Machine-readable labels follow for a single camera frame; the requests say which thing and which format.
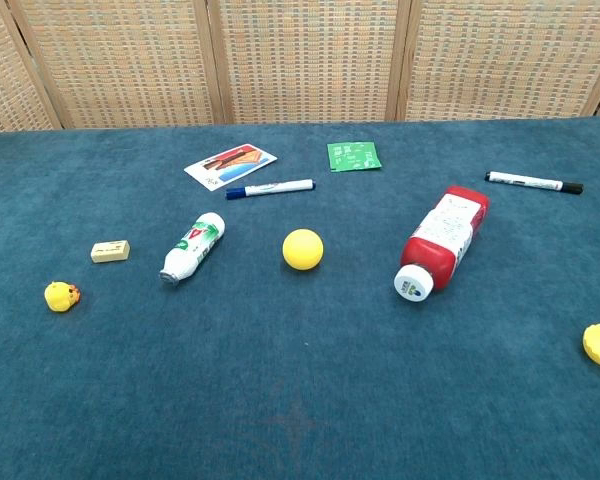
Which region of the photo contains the blue carpet table cover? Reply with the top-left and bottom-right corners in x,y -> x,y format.
0,115 -> 600,480

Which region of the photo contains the red bottle with white cap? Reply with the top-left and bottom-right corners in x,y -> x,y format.
393,185 -> 491,303

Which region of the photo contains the green square packet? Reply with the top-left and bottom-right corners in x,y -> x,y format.
326,141 -> 383,173

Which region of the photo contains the white marker with black cap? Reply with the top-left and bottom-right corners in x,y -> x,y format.
484,170 -> 585,195

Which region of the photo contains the white marker with blue cap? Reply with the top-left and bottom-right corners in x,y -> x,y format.
225,178 -> 317,201

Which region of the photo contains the illustrated picture card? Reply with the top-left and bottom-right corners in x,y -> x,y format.
183,143 -> 278,193

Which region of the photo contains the woven wooden folding screen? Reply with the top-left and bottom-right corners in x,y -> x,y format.
0,0 -> 600,134

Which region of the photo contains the small white green-label bottle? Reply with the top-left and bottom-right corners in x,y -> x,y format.
159,212 -> 227,288

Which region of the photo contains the yellow ball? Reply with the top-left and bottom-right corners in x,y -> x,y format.
281,228 -> 325,272

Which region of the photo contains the cream rectangular eraser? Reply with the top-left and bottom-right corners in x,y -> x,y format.
90,239 -> 132,264

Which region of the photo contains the yellow duck toy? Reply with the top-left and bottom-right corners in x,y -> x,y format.
43,280 -> 82,314

